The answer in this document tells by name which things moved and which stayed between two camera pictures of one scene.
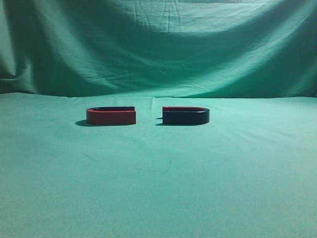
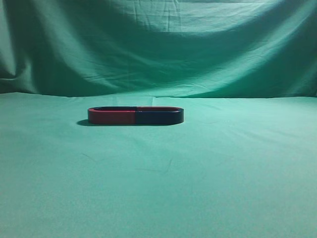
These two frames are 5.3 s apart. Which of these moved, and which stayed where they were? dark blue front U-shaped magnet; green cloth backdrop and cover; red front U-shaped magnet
Moved: dark blue front U-shaped magnet
Stayed: green cloth backdrop and cover; red front U-shaped magnet
